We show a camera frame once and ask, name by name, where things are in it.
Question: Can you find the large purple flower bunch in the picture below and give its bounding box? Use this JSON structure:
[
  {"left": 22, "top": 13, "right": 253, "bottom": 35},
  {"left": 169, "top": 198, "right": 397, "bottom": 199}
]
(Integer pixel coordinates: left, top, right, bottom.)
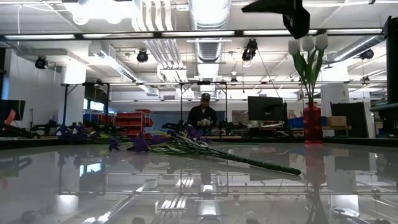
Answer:
[{"left": 107, "top": 124, "right": 302, "bottom": 176}]

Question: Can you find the black overhead light bar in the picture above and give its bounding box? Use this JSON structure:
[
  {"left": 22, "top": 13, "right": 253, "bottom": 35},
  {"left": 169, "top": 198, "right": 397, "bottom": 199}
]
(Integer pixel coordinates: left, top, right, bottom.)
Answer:
[{"left": 0, "top": 27, "right": 386, "bottom": 41}]

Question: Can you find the grey desk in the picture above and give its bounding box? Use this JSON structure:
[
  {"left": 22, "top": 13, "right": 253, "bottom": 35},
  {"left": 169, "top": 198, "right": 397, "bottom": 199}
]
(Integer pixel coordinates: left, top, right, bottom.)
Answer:
[{"left": 369, "top": 102, "right": 398, "bottom": 139}]

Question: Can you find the blue storage bin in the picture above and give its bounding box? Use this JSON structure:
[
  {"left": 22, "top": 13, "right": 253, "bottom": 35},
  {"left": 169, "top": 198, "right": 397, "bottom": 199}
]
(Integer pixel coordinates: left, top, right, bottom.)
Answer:
[{"left": 287, "top": 116, "right": 305, "bottom": 129}]

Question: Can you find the small purple flower stem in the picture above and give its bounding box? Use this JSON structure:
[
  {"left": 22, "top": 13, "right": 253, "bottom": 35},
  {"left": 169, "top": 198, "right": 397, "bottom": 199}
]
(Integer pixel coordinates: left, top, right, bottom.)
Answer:
[{"left": 57, "top": 123, "right": 134, "bottom": 144}]

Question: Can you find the red storage shelf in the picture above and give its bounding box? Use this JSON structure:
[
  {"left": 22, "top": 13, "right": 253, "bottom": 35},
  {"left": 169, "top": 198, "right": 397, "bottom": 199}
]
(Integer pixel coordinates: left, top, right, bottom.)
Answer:
[{"left": 114, "top": 108, "right": 154, "bottom": 139}]

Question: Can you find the black aluminium table frame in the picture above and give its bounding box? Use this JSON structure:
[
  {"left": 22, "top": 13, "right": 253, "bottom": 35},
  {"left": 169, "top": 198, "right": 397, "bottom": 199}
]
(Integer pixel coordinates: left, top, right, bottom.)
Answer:
[{"left": 0, "top": 136, "right": 398, "bottom": 149}]

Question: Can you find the white artificial tulip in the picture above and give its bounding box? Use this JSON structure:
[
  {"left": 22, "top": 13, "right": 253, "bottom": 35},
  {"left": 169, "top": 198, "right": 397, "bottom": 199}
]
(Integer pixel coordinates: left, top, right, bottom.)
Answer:
[
  {"left": 301, "top": 35, "right": 317, "bottom": 105},
  {"left": 309, "top": 33, "right": 329, "bottom": 105},
  {"left": 288, "top": 39, "right": 313, "bottom": 105}
]

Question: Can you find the silver ventilation duct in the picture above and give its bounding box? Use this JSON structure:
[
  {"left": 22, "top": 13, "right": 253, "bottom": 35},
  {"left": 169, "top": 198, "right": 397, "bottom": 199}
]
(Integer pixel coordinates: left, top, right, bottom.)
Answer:
[{"left": 188, "top": 0, "right": 233, "bottom": 65}]

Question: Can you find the white background flower bunch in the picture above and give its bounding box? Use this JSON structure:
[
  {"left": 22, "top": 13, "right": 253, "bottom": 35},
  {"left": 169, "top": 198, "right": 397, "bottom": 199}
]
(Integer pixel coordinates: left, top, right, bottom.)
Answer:
[{"left": 197, "top": 117, "right": 214, "bottom": 128}]

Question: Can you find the small black monitor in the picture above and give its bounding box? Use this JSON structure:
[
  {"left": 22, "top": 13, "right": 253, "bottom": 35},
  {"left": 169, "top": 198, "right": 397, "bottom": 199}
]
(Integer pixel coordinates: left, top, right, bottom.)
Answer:
[{"left": 0, "top": 99, "right": 26, "bottom": 121}]

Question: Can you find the black pillar stand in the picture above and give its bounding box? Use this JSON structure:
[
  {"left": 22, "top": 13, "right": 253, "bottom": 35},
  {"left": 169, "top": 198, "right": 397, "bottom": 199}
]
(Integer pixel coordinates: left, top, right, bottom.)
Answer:
[{"left": 384, "top": 16, "right": 398, "bottom": 105}]

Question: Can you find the black panel board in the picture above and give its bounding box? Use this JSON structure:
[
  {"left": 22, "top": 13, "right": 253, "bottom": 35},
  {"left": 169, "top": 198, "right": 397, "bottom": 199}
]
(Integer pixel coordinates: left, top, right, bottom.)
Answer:
[{"left": 330, "top": 101, "right": 367, "bottom": 138}]

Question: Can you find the black background rig frame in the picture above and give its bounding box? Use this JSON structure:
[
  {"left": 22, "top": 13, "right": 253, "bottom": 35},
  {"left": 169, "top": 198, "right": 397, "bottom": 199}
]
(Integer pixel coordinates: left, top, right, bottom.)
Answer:
[{"left": 62, "top": 81, "right": 228, "bottom": 138}]

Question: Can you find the large black monitor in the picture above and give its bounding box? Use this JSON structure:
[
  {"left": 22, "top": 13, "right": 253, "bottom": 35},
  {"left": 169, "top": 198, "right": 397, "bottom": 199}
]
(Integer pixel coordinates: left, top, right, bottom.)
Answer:
[{"left": 248, "top": 95, "right": 289, "bottom": 122}]

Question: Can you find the person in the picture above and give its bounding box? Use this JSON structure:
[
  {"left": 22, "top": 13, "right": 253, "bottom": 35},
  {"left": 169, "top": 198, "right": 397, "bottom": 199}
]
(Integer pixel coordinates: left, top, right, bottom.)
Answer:
[{"left": 187, "top": 92, "right": 218, "bottom": 136}]

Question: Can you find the red ribbed glass vase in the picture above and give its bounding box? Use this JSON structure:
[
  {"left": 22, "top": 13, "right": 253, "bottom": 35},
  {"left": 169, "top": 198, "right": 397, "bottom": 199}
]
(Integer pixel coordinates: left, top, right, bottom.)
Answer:
[{"left": 303, "top": 102, "right": 323, "bottom": 144}]

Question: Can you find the cardboard box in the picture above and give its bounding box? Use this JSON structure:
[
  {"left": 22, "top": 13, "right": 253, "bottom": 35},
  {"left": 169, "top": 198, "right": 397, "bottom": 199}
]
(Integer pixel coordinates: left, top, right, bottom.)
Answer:
[{"left": 326, "top": 116, "right": 348, "bottom": 127}]

